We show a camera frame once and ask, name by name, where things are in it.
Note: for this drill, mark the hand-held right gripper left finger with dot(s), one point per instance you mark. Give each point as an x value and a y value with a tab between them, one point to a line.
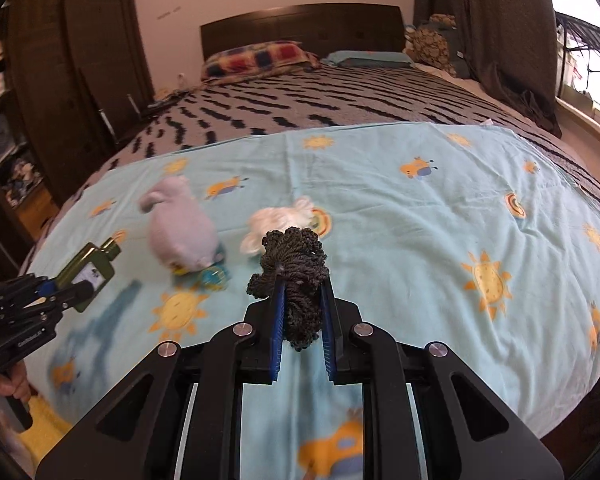
279	330

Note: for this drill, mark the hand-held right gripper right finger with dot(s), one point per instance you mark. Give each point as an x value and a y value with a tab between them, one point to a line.
328	340

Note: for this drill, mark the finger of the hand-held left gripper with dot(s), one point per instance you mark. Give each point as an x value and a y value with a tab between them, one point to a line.
46	287
72	295

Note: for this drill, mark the green bottle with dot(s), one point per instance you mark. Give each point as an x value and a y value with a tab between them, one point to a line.
87	272

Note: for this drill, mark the dark green knitted cloth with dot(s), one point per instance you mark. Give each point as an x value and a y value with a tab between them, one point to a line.
292	255

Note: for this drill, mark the person's left hand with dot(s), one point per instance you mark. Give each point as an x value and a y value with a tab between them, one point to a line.
0	385

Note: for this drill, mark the small teal toy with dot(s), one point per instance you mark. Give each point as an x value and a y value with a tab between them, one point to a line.
215	276

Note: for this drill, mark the light blue printed sheet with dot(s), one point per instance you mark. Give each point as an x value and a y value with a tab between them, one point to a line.
430	285

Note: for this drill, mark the grey plush toy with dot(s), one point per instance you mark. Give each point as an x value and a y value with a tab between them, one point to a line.
180	235

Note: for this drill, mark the open shelf with clothes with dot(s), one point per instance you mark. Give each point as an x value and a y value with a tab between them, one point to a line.
0	110

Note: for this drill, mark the dark wooden wardrobe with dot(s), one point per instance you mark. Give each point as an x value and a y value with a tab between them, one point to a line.
80	60

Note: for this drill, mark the grey black striped blanket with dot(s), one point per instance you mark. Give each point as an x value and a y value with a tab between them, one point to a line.
330	100

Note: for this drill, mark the patchwork pillow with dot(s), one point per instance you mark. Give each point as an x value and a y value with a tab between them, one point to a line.
260	60

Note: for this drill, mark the teal pillow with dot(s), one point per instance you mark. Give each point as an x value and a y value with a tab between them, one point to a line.
370	57

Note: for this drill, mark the dark wooden headboard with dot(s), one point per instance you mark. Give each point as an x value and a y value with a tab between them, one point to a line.
305	25

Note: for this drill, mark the brown patterned cushion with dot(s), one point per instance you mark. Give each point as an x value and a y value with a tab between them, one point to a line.
430	45

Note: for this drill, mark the dark brown curtain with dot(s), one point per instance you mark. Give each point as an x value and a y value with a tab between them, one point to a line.
495	35

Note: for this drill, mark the black metal drying rack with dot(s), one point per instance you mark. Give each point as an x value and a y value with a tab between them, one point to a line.
587	40

